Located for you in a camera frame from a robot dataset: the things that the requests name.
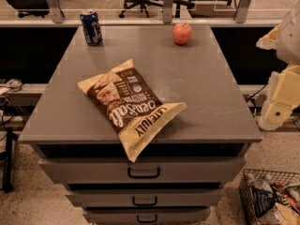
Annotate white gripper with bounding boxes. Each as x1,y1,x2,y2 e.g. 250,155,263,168
256,25,300,130

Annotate blue pepsi can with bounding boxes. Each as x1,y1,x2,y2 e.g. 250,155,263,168
81,10,102,45

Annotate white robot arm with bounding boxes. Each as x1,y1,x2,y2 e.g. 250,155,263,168
256,2,300,130

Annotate red apple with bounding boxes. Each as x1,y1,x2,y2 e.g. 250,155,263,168
172,23,192,45

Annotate grey drawer cabinet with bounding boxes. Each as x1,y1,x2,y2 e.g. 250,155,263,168
21,25,261,225

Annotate brown yellow chip bag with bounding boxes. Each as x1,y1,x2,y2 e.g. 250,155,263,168
78,59,187,162

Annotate snack bags in basket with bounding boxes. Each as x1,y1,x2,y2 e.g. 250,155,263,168
247,173,300,225

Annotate wire basket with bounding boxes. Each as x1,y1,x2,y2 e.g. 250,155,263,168
239,169,300,225

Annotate black top drawer handle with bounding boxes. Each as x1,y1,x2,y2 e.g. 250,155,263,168
127,167,160,179

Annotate black drawer handle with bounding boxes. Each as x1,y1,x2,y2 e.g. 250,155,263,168
136,215,158,224
127,167,160,179
131,196,158,206

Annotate black middle drawer handle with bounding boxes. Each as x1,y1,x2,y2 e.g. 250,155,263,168
131,196,158,206

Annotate black bottom drawer handle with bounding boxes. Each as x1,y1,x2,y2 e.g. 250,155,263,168
136,215,158,224

